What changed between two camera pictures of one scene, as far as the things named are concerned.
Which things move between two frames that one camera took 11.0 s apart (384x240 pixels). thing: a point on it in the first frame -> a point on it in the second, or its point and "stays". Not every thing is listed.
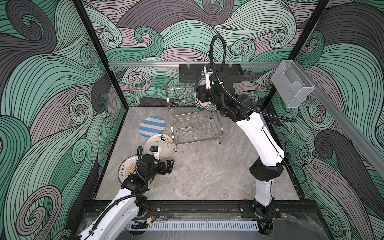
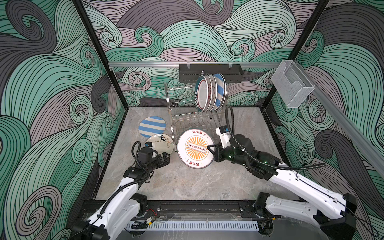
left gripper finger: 169,164 -> 166,158
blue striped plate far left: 151,125 stays
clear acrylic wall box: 291,83 stays
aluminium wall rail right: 354,131 stays
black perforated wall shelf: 188,73 stays
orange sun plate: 128,166 -> 192,148
